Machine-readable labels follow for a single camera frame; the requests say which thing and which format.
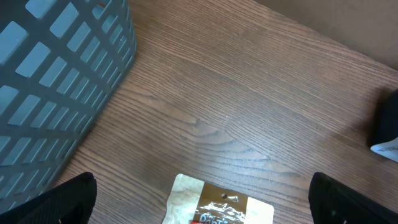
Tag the grey plastic shopping basket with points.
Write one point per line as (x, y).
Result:
(61, 62)

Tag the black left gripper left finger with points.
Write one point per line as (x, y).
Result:
(70, 202)

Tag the white brown snack bag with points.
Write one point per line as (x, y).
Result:
(193, 200)

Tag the white barcode scanner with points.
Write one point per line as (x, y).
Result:
(384, 135)

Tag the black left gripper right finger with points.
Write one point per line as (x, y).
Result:
(332, 202)

